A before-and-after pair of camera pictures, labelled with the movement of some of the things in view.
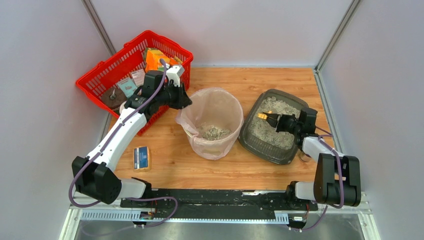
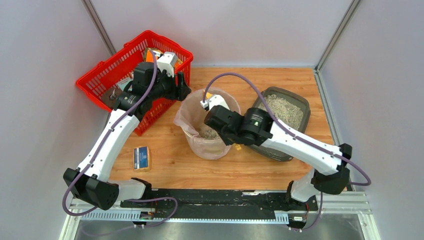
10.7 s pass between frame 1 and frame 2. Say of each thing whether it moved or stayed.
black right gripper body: moved
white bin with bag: stayed
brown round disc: stayed
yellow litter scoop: moved
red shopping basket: stayed
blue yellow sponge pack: stayed
